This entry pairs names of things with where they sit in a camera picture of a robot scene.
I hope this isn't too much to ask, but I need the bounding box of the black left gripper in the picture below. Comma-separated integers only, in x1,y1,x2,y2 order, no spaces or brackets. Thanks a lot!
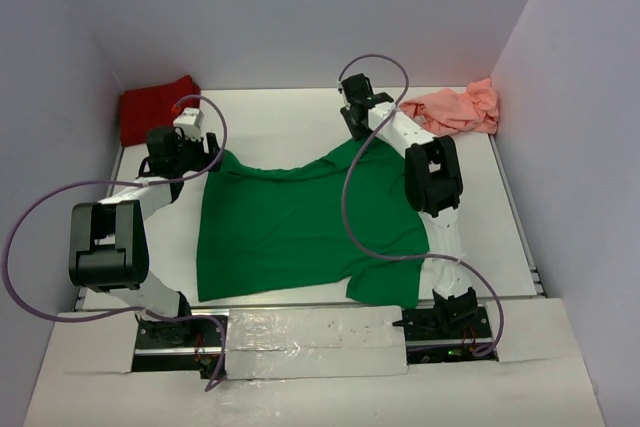
172,128,225,174

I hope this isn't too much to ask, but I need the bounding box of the green t-shirt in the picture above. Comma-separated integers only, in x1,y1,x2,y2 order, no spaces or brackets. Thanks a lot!
196,140,429,308

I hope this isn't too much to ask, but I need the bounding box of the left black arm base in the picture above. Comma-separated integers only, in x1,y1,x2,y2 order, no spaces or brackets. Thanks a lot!
131,315,227,380

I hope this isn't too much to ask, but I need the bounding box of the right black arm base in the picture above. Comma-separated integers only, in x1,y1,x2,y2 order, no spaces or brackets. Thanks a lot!
392,307,497,365

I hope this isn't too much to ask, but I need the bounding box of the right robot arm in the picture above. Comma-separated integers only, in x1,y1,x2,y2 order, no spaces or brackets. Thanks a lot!
338,74,478,338

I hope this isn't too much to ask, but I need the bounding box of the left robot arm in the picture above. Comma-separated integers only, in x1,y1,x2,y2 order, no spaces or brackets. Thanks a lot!
68,127,223,346

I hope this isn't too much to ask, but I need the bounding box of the red folded t-shirt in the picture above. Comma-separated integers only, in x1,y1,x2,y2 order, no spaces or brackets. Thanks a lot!
119,75,201,147

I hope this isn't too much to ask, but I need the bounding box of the pink crumpled t-shirt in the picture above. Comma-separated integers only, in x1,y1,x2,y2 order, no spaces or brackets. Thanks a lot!
400,78,500,136

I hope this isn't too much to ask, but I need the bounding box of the silver taped cover plate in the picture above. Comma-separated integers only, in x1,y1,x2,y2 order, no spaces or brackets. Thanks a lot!
225,306,408,380

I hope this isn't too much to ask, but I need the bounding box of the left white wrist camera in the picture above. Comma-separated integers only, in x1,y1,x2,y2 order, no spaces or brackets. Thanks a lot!
173,108,204,131

